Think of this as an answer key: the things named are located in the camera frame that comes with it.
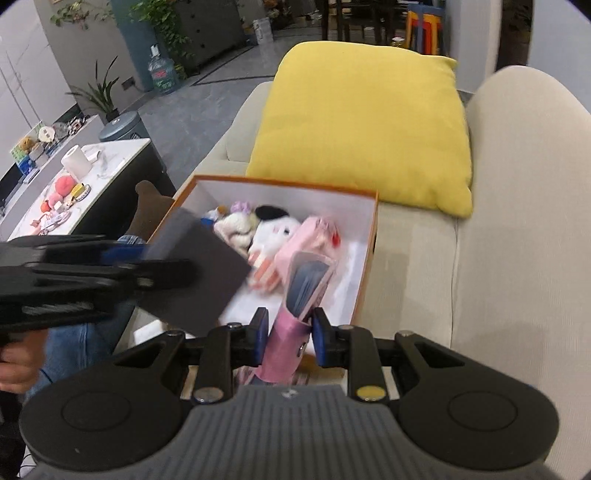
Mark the orange cardboard box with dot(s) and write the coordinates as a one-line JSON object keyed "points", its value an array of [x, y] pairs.
{"points": [[358, 217]]}

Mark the yellow pillow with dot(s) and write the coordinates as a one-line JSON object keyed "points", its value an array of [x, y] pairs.
{"points": [[360, 129]]}

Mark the stack of colourful stools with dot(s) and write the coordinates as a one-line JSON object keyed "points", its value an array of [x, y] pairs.
{"points": [[425, 32]]}

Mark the white coffee table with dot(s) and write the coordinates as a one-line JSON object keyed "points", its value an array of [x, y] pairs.
{"points": [[115, 157]]}

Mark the person's left leg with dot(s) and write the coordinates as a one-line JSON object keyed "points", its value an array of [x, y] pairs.
{"points": [[78, 350]]}

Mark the potted leafy plant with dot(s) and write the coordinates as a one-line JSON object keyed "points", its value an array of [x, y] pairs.
{"points": [[104, 92]]}

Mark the small round white clock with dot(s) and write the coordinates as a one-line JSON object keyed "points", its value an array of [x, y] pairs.
{"points": [[47, 134]]}

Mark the blue water jug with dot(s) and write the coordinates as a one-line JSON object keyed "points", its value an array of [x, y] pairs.
{"points": [[162, 71]]}

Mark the person's left hand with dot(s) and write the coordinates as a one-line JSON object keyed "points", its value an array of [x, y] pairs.
{"points": [[23, 369]]}

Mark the climbing green plant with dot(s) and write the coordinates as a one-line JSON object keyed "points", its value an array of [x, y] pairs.
{"points": [[159, 23]]}

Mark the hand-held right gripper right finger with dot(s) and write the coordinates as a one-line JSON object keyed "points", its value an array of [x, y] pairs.
{"points": [[321, 339]]}

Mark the pink wallet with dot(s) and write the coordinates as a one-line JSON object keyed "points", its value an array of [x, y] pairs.
{"points": [[286, 350]]}

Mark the small brown white plush toy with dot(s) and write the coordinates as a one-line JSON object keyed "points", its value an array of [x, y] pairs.
{"points": [[214, 214]]}

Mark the dark grey cabinet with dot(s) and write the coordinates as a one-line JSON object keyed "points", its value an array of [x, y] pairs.
{"points": [[217, 32]]}

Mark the cream knitted plush toy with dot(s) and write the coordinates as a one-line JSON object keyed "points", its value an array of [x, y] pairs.
{"points": [[235, 230]]}

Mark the hanging vine plant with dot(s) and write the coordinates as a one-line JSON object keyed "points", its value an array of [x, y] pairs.
{"points": [[76, 9]]}

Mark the small yellow black object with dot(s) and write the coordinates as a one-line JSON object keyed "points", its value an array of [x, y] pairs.
{"points": [[79, 192]]}

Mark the colourful snack box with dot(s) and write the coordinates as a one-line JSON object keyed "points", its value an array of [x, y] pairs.
{"points": [[25, 152]]}

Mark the toilet paper roll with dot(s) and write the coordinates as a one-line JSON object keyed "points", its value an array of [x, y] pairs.
{"points": [[76, 161]]}

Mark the dark grey box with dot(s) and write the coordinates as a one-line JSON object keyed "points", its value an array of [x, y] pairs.
{"points": [[194, 277]]}

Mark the dark dining table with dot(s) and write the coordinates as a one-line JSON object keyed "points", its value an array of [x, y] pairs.
{"points": [[360, 16]]}

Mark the peach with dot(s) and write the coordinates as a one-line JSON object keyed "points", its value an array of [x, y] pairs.
{"points": [[63, 185]]}

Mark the cluster of small trinkets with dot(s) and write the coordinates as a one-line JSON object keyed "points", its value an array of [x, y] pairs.
{"points": [[51, 214]]}

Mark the small pink white plush toy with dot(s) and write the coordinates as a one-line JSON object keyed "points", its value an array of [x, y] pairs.
{"points": [[241, 208]]}

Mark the black eared white plush dog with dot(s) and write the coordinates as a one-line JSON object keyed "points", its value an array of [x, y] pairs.
{"points": [[277, 230]]}

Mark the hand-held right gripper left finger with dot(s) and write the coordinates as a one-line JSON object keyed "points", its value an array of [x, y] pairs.
{"points": [[259, 337]]}

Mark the beige sofa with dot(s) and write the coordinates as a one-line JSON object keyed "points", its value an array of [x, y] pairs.
{"points": [[508, 230]]}

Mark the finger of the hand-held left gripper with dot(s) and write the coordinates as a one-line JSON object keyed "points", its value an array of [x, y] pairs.
{"points": [[138, 277], [124, 254]]}

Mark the grey round bin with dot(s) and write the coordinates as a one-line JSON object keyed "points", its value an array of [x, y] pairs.
{"points": [[122, 127]]}

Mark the white paper bag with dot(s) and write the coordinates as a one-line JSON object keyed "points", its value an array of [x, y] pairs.
{"points": [[263, 31]]}

